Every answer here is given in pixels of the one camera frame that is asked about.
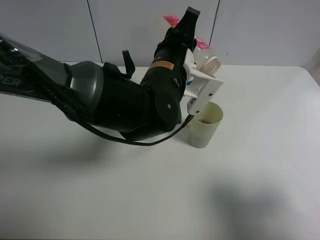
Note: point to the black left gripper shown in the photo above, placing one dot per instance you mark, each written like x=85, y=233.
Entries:
x=166, y=71

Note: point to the clear plastic drink bottle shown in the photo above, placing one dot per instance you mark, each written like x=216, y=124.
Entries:
x=204, y=57

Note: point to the pale green plastic cup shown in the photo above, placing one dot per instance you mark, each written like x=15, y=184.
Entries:
x=204, y=124

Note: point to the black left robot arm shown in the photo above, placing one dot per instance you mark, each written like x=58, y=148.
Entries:
x=102, y=99

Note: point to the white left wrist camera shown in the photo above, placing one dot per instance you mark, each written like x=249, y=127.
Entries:
x=200, y=87

